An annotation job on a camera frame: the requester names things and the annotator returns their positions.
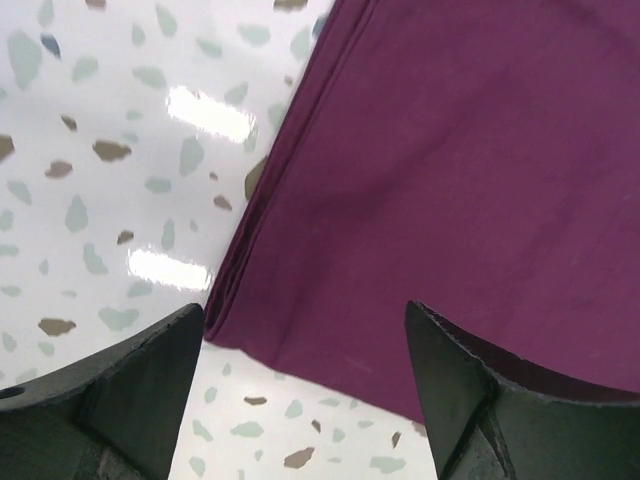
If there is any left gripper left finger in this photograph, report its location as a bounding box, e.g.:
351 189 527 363
1 304 204 480

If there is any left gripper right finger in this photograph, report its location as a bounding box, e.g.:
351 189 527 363
405 302 639 480

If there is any purple surgical cloth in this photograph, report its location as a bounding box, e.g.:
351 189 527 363
204 0 639 421

